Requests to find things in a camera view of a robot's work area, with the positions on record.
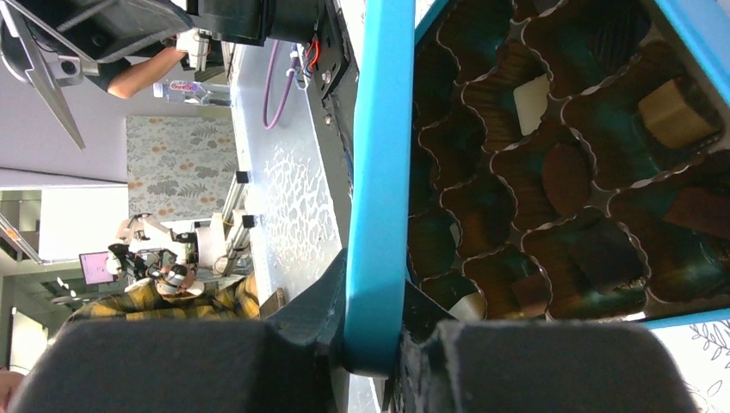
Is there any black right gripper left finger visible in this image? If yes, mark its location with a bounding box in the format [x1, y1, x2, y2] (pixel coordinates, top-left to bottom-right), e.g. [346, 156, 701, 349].
[8, 251, 347, 412]

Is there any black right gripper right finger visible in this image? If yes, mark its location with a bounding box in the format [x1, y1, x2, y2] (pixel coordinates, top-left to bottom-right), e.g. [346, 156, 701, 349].
[394, 285, 696, 412]

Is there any teal chocolate box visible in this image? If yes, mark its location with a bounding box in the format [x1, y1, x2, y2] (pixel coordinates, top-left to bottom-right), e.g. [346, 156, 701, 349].
[408, 1, 729, 320]

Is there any teal box lid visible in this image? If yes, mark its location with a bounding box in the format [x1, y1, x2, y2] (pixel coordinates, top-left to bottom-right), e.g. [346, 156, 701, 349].
[343, 1, 416, 378]

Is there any background robot station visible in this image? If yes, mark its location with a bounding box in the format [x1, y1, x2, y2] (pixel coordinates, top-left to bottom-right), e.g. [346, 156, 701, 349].
[105, 213, 256, 282]

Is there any person in plaid shirt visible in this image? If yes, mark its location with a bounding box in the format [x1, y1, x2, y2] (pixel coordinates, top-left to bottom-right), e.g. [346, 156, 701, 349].
[63, 274, 260, 327]

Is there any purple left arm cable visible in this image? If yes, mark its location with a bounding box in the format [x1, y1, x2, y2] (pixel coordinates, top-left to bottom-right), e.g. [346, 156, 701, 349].
[262, 38, 300, 131]

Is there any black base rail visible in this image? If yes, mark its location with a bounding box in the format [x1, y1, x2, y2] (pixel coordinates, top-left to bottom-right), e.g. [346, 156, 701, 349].
[307, 1, 359, 238]

